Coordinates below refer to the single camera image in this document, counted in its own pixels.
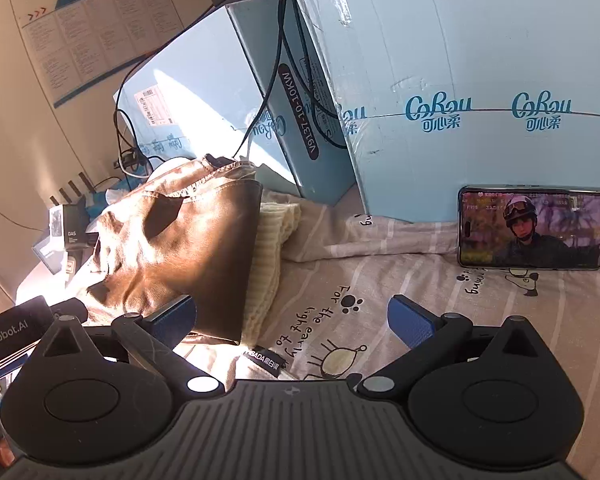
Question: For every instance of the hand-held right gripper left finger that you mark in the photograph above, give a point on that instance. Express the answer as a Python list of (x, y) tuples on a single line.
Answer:
[(175, 317)]

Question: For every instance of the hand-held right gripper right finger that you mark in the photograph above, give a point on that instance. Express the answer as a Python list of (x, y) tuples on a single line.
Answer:
[(412, 325)]

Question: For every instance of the brown leather pants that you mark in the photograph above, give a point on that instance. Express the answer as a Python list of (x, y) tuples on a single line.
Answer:
[(180, 240)]

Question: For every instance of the printed striped bedsheet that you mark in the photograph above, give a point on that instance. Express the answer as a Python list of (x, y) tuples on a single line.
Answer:
[(380, 270)]

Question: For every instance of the black garment label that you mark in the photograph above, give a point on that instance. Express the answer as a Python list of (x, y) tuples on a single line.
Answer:
[(265, 360)]

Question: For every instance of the small black box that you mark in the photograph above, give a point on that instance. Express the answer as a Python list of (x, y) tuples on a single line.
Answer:
[(72, 227)]

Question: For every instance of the cream knitted sweater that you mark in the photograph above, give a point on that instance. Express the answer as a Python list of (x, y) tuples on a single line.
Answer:
[(270, 240)]

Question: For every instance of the black router with antennas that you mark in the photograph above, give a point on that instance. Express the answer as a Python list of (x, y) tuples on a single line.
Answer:
[(72, 192)]

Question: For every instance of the smartphone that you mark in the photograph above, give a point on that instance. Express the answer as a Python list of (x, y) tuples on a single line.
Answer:
[(535, 230)]

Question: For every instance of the light blue box, black label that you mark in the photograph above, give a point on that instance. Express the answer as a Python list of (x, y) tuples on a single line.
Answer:
[(195, 85)]

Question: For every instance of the large light blue cardboard box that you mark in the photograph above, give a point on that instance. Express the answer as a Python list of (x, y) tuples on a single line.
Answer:
[(455, 35)]

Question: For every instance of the wall poster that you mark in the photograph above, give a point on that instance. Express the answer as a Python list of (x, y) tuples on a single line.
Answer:
[(100, 25)]

